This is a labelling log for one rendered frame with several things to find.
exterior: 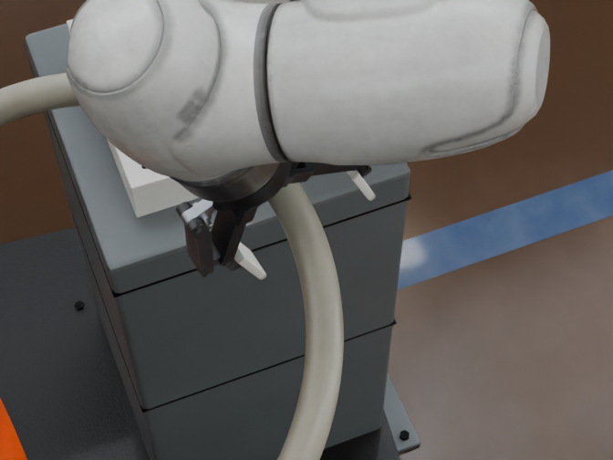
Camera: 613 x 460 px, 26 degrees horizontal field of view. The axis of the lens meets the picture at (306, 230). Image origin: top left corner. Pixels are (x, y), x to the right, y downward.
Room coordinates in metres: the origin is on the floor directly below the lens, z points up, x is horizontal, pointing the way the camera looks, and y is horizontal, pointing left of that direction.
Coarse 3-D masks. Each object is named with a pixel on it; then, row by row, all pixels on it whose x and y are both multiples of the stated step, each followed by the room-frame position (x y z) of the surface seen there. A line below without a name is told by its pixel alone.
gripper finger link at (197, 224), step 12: (180, 204) 0.57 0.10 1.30; (180, 216) 0.56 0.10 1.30; (192, 228) 0.55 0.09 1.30; (204, 228) 0.55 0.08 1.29; (192, 240) 0.56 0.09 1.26; (204, 240) 0.56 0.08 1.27; (192, 252) 0.57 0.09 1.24; (204, 252) 0.56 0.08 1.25; (204, 264) 0.56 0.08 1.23; (204, 276) 0.56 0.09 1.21
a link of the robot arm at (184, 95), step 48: (96, 0) 0.54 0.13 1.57; (144, 0) 0.53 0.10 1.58; (192, 0) 0.55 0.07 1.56; (96, 48) 0.51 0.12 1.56; (144, 48) 0.50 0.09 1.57; (192, 48) 0.51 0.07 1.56; (240, 48) 0.52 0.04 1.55; (96, 96) 0.49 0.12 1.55; (144, 96) 0.48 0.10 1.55; (192, 96) 0.49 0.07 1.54; (240, 96) 0.50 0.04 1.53; (144, 144) 0.48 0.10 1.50; (192, 144) 0.48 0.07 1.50; (240, 144) 0.48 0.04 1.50
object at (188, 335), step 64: (64, 64) 1.12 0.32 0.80; (64, 128) 1.02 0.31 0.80; (320, 192) 0.92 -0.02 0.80; (384, 192) 0.94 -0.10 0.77; (128, 256) 0.83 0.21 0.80; (256, 256) 0.87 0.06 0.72; (384, 256) 0.94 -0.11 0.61; (128, 320) 0.81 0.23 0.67; (192, 320) 0.84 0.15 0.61; (256, 320) 0.87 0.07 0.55; (384, 320) 0.94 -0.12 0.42; (128, 384) 0.93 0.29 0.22; (192, 384) 0.83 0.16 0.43; (256, 384) 0.87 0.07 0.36; (384, 384) 0.95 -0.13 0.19; (192, 448) 0.83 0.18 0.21; (256, 448) 0.87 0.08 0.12
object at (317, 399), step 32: (0, 96) 0.72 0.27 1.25; (32, 96) 0.71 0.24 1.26; (64, 96) 0.71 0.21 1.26; (288, 192) 0.59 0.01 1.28; (288, 224) 0.57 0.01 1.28; (320, 224) 0.57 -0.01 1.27; (320, 256) 0.54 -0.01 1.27; (320, 288) 0.51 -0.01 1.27; (320, 320) 0.49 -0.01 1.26; (320, 352) 0.47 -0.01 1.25; (320, 384) 0.44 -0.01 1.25; (320, 416) 0.42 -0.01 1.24; (288, 448) 0.40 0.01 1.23; (320, 448) 0.40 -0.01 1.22
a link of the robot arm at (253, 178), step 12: (252, 168) 0.53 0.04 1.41; (264, 168) 0.54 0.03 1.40; (276, 168) 0.55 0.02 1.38; (180, 180) 0.52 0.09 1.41; (216, 180) 0.52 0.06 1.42; (228, 180) 0.52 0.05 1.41; (240, 180) 0.52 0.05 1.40; (252, 180) 0.53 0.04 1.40; (264, 180) 0.54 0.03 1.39; (192, 192) 0.53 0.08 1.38; (204, 192) 0.52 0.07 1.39; (216, 192) 0.52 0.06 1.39; (228, 192) 0.52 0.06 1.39; (240, 192) 0.53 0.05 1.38; (252, 192) 0.53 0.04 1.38
